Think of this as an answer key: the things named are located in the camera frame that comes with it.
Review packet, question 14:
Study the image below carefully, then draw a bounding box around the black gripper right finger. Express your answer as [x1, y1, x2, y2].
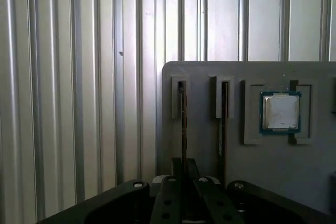
[186, 158, 336, 224]

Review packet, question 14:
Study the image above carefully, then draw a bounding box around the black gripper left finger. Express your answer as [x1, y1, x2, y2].
[36, 157, 184, 224]

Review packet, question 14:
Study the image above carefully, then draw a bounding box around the dark RAM stick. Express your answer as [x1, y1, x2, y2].
[178, 81, 188, 183]
[217, 81, 228, 184]

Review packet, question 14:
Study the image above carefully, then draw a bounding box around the grey parts rack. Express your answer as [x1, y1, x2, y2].
[160, 60, 336, 224]

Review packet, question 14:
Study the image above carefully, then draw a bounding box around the silver CPU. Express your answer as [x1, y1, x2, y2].
[259, 91, 302, 135]

